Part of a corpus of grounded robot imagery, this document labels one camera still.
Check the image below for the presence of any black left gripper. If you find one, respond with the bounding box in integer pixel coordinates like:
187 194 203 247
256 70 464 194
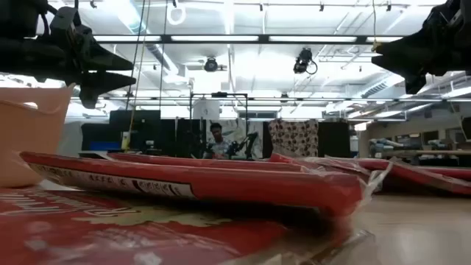
0 35 138 110

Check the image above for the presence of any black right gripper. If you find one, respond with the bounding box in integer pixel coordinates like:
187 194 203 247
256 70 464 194
371 0 471 95

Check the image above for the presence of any blue box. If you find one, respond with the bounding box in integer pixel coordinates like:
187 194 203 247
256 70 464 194
88 141 123 152

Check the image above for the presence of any wooden storage shelf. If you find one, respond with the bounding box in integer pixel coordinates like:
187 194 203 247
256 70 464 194
367 134 471 167

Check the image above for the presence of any peach plastic basket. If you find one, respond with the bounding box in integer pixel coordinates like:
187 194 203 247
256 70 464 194
0 82 77 189

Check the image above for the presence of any black cabinet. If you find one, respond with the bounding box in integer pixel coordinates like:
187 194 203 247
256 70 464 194
317 121 352 159

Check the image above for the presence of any round black ceiling lamp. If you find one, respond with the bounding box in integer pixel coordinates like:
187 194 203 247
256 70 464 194
203 56 219 73

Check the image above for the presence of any white board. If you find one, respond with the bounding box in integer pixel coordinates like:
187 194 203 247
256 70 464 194
192 99 221 121

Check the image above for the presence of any patterned hanging cloth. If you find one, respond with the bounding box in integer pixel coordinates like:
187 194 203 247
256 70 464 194
267 118 320 158

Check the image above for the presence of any person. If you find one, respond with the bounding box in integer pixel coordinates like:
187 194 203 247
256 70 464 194
205 122 233 160

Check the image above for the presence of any black overhead light bar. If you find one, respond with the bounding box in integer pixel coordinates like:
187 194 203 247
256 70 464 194
91 34 406 46

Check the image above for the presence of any yellow strap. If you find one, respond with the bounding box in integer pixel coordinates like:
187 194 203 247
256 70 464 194
124 0 152 152

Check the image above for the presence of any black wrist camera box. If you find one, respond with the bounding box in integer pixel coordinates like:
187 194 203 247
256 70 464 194
49 6 93 41

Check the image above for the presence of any white hanging ring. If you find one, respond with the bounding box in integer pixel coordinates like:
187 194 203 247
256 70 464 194
166 2 187 27

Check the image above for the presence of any black ceiling camera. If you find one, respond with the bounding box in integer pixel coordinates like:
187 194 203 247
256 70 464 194
292 47 319 76

